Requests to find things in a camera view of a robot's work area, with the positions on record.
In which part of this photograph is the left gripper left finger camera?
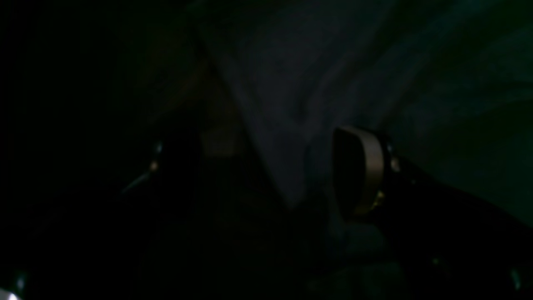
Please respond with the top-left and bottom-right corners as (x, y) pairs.
(117, 125), (202, 217)

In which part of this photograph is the dark grey long-sleeve T-shirt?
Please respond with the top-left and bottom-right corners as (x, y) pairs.
(188, 0), (532, 226)

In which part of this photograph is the left gripper right finger camera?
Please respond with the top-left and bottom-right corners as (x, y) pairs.
(332, 127), (400, 220)

